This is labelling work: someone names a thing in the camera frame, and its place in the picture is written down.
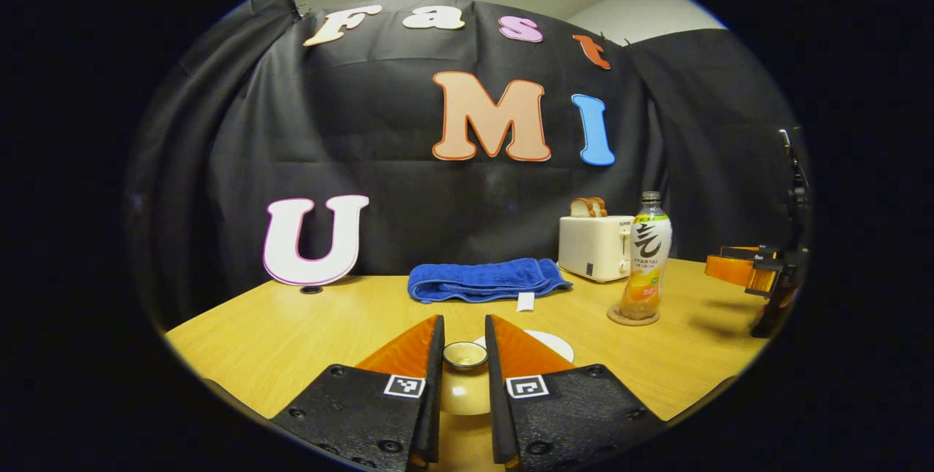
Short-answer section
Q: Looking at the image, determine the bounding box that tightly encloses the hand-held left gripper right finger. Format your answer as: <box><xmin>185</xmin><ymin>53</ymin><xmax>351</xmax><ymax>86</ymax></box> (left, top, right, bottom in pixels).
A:
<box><xmin>485</xmin><ymin>314</ymin><xmax>666</xmax><ymax>471</ymax></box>

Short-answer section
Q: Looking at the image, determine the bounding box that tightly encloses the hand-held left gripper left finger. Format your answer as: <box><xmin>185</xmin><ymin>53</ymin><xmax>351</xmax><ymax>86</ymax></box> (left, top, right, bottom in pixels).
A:
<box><xmin>270</xmin><ymin>315</ymin><xmax>444</xmax><ymax>471</ymax></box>

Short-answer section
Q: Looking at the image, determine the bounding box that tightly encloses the cream teacup lid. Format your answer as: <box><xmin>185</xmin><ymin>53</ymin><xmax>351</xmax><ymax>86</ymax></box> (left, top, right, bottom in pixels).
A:
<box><xmin>438</xmin><ymin>341</ymin><xmax>491</xmax><ymax>416</ymax></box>

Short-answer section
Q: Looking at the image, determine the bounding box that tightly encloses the clear water bottle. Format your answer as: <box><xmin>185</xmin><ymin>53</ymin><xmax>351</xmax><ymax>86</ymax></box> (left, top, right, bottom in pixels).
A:
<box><xmin>619</xmin><ymin>191</ymin><xmax>673</xmax><ymax>321</ymax></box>

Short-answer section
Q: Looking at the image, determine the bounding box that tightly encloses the round cork coaster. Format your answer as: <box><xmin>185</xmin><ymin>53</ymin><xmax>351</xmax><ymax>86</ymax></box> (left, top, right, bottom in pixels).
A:
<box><xmin>607</xmin><ymin>304</ymin><xmax>661</xmax><ymax>327</ymax></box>

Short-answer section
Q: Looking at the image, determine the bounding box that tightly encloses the blue towel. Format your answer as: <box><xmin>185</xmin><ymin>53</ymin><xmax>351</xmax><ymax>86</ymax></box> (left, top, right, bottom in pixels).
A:
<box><xmin>407</xmin><ymin>258</ymin><xmax>574</xmax><ymax>312</ymax></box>

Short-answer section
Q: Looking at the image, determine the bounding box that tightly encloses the white toaster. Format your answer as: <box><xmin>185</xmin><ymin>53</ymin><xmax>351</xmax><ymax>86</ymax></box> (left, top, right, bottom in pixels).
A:
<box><xmin>558</xmin><ymin>214</ymin><xmax>634</xmax><ymax>283</ymax></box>

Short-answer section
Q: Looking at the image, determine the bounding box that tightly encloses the black backdrop cloth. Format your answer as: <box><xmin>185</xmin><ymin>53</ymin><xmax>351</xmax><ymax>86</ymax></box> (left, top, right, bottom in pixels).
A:
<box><xmin>124</xmin><ymin>0</ymin><xmax>811</xmax><ymax>327</ymax></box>

